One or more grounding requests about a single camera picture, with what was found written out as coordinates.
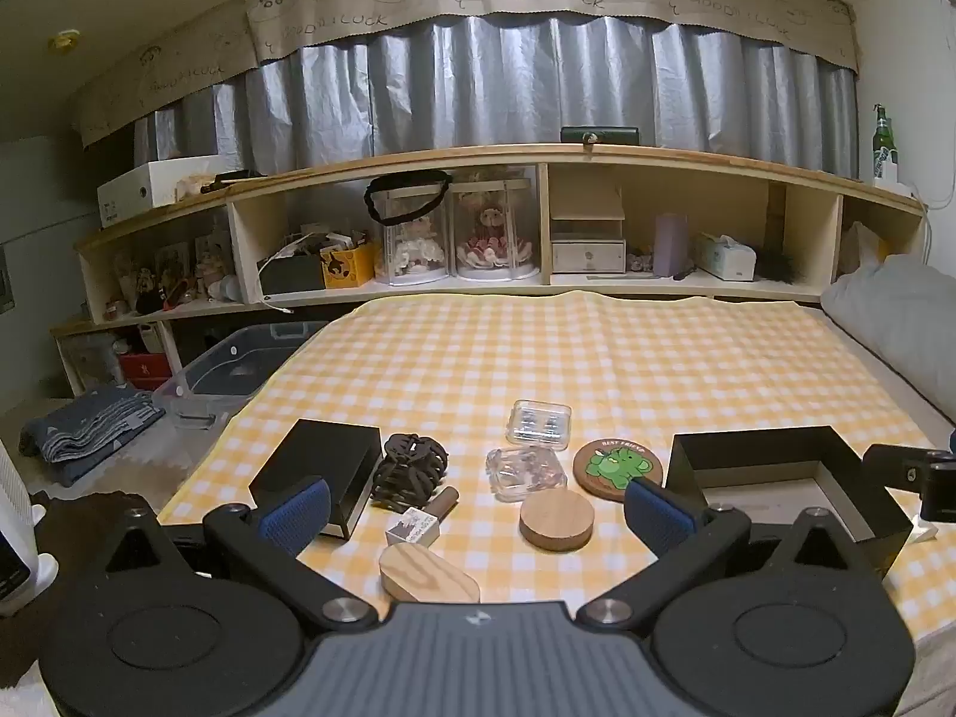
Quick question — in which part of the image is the yellow printed box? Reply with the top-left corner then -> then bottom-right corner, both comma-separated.
321,243 -> 375,290

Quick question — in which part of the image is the clear doll display case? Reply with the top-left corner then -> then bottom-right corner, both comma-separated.
448,177 -> 540,283

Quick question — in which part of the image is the black storage box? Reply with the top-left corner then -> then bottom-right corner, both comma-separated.
664,425 -> 914,584

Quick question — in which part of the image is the white appliance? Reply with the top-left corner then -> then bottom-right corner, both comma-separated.
0,437 -> 61,617

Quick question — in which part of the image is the grey pillow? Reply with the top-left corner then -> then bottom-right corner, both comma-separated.
820,254 -> 956,423

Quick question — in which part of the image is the clear plastic case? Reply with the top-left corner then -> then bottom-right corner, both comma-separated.
485,446 -> 569,498

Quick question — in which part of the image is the cream paper bag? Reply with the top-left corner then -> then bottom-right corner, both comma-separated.
840,220 -> 886,277

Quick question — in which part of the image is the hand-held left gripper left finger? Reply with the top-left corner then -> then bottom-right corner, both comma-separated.
105,476 -> 378,632

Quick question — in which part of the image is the red box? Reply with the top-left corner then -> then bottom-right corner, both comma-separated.
119,351 -> 176,391

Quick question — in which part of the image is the cork coaster with green print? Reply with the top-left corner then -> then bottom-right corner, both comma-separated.
574,437 -> 664,498

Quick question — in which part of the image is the dark brown hair claw clip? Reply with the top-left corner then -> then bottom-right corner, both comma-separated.
371,431 -> 449,513

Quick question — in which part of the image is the dark green case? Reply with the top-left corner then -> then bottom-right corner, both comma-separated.
560,125 -> 641,146

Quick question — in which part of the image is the doll display case black handle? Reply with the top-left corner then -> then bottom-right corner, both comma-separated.
364,170 -> 454,286

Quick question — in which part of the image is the round wooden disc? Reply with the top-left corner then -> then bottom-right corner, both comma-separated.
519,491 -> 596,552

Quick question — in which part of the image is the oblong wooden block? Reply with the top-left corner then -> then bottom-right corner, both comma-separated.
378,543 -> 482,606

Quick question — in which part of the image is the black shelf box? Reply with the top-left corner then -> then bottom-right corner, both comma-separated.
258,252 -> 326,296

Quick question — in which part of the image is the grey curtain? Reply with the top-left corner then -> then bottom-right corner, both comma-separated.
134,11 -> 860,180

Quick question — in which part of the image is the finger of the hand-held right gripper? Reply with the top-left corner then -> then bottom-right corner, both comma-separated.
862,444 -> 931,498

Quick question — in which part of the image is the yellow checked blanket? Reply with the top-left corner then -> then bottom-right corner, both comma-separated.
153,290 -> 956,632

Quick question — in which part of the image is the collection of small figurines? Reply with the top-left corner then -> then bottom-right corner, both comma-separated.
105,235 -> 240,318

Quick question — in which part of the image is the folded blue cloth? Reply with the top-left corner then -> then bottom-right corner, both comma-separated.
19,384 -> 167,486

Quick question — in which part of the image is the green glass bottle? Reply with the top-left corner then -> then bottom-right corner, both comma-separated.
872,105 -> 899,184

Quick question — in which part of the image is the clear case with false lashes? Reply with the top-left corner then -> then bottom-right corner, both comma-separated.
505,399 -> 573,451

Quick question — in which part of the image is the white drawer box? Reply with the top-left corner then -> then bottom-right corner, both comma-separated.
549,186 -> 629,275

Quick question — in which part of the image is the white cable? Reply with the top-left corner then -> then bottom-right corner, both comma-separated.
920,157 -> 956,266

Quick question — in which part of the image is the white cardboard box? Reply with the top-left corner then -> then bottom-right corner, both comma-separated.
97,157 -> 229,229

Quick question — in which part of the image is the wooden shelf unit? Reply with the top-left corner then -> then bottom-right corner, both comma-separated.
51,143 -> 933,399

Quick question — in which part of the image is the white tissue box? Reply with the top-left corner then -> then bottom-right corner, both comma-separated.
694,233 -> 757,283

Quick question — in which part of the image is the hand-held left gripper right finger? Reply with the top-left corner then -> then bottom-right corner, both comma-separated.
578,479 -> 853,632

